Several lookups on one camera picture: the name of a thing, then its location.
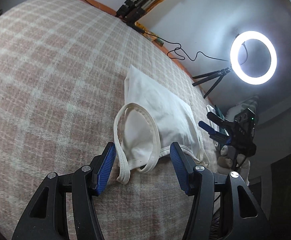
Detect white camisole tank top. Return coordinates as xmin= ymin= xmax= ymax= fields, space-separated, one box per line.
xmin=113 ymin=66 xmax=209 ymax=185

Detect folded green white clothes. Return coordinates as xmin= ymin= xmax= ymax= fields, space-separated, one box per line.
xmin=205 ymin=104 xmax=227 ymax=147

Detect gloved right hand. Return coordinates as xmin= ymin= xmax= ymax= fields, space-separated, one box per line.
xmin=217 ymin=145 xmax=250 ymax=186

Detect green striped white pillow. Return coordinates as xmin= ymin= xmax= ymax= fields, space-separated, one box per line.
xmin=226 ymin=95 xmax=259 ymax=121

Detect small black tripod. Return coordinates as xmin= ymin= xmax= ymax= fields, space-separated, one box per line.
xmin=191 ymin=67 xmax=232 ymax=99

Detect silver folded tripod stand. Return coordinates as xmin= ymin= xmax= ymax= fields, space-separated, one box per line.
xmin=115 ymin=0 xmax=157 ymax=24

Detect pink plaid bed blanket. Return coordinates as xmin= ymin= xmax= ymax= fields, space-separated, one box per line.
xmin=0 ymin=0 xmax=208 ymax=239

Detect black camera box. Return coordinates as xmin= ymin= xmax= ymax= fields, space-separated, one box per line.
xmin=234 ymin=108 xmax=255 ymax=140

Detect white ring light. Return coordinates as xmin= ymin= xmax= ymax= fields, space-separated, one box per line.
xmin=230 ymin=31 xmax=277 ymax=85

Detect orange wooden bed frame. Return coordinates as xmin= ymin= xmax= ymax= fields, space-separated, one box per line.
xmin=54 ymin=0 xmax=216 ymax=106

